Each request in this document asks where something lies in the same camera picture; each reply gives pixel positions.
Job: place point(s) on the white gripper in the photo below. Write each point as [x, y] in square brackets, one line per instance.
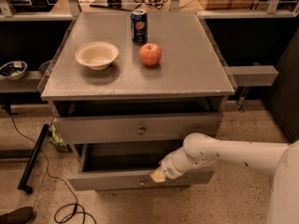
[168, 167]

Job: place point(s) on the grey drawer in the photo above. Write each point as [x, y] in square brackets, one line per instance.
[128, 165]
[84, 130]

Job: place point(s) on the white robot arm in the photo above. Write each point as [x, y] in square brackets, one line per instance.
[280, 160]

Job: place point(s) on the grey top drawer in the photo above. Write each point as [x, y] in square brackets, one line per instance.
[84, 130]

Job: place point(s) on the grey drawer cabinet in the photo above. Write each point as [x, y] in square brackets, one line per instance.
[190, 77]

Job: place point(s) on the green snack bag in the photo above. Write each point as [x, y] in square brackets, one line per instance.
[57, 140]

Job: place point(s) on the red apple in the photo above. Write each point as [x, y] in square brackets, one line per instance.
[150, 54]

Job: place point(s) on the white paper bowl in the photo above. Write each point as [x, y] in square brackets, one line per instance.
[97, 55]

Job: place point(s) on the black pole on floor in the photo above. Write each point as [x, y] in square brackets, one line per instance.
[31, 163]

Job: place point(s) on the brown shoe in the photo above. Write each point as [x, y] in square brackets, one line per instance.
[24, 215]

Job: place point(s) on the grey side shelf right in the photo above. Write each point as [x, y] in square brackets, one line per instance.
[253, 76]

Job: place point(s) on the grey side shelf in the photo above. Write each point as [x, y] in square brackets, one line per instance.
[253, 76]
[28, 83]

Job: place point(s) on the blue pepsi can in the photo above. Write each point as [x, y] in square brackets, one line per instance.
[139, 26]

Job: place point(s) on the dark bowl on shelf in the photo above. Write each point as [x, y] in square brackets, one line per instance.
[45, 68]

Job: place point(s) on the grey side shelf left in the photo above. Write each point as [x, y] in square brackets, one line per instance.
[28, 83]

